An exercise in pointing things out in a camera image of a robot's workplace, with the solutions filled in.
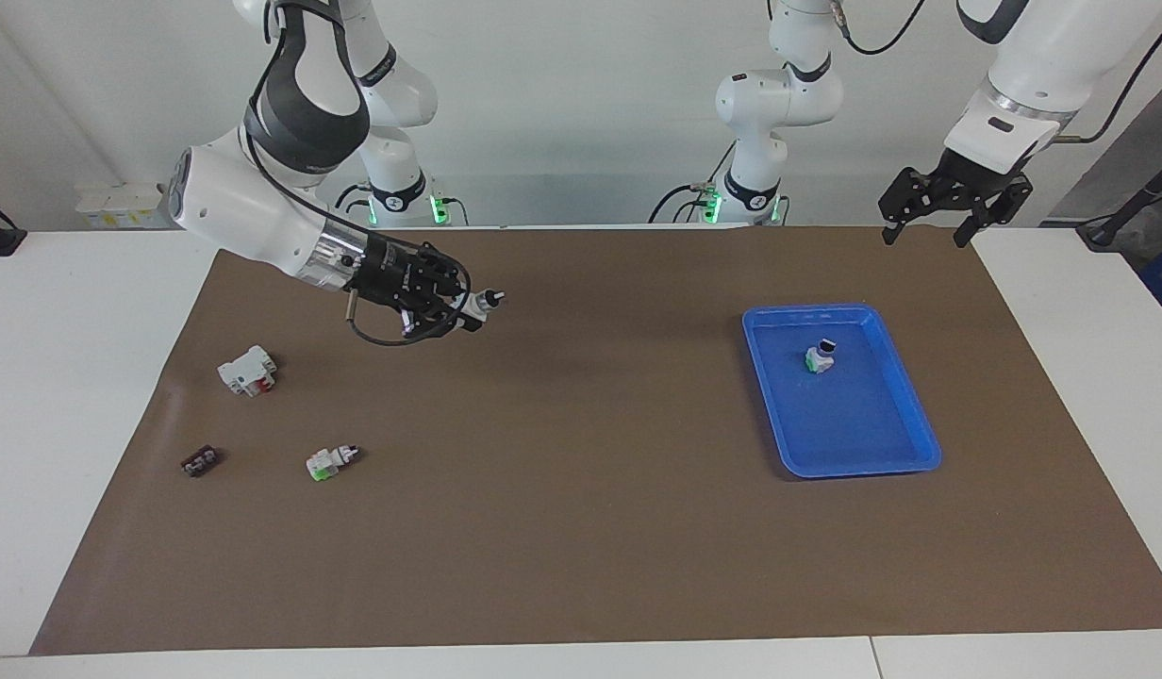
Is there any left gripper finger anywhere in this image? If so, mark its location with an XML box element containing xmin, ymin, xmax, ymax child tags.
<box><xmin>954</xmin><ymin>177</ymin><xmax>1033</xmax><ymax>249</ymax></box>
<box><xmin>878</xmin><ymin>168</ymin><xmax>955</xmax><ymax>246</ymax></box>

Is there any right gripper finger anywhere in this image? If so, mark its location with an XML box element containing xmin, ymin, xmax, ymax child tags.
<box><xmin>402</xmin><ymin>288</ymin><xmax>483</xmax><ymax>339</ymax></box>
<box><xmin>416</xmin><ymin>245</ymin><xmax>471</xmax><ymax>295</ymax></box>

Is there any knob switch with orange base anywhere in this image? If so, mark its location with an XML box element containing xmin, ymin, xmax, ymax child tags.
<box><xmin>452</xmin><ymin>288</ymin><xmax>506</xmax><ymax>327</ymax></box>

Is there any black stand with pole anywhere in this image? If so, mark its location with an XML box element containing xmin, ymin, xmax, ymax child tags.
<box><xmin>1076</xmin><ymin>151</ymin><xmax>1162</xmax><ymax>251</ymax></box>

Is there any white circuit breaker red lever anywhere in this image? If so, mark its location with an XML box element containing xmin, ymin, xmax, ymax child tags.
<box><xmin>217</xmin><ymin>345</ymin><xmax>278</xmax><ymax>398</ymax></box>

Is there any brown table mat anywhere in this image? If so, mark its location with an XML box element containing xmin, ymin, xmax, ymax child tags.
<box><xmin>29</xmin><ymin>226</ymin><xmax>1162</xmax><ymax>656</ymax></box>

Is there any blue plastic tray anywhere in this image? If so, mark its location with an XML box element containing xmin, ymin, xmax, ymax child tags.
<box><xmin>741</xmin><ymin>303</ymin><xmax>943</xmax><ymax>480</ymax></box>

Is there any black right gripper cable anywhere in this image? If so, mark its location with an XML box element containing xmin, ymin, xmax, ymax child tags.
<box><xmin>243</xmin><ymin>0</ymin><xmax>473</xmax><ymax>347</ymax></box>

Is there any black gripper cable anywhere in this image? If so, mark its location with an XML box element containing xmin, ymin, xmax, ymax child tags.
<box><xmin>243</xmin><ymin>0</ymin><xmax>473</xmax><ymax>347</ymax></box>
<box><xmin>831</xmin><ymin>0</ymin><xmax>1162</xmax><ymax>145</ymax></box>

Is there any black right arm base cable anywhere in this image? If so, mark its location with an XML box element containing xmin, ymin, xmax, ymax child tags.
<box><xmin>332</xmin><ymin>182</ymin><xmax>374</xmax><ymax>227</ymax></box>

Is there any black arm base cable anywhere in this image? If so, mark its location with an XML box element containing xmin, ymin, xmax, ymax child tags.
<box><xmin>332</xmin><ymin>182</ymin><xmax>374</xmax><ymax>227</ymax></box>
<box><xmin>648</xmin><ymin>141</ymin><xmax>739</xmax><ymax>225</ymax></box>

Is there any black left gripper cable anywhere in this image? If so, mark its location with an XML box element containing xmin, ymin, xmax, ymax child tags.
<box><xmin>831</xmin><ymin>0</ymin><xmax>1162</xmax><ymax>145</ymax></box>

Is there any black left arm base cable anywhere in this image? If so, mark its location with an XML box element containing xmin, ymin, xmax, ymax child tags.
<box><xmin>648</xmin><ymin>141</ymin><xmax>739</xmax><ymax>225</ymax></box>

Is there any white wall socket box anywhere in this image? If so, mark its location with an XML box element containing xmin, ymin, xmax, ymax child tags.
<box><xmin>75</xmin><ymin>182</ymin><xmax>176</xmax><ymax>230</ymax></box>

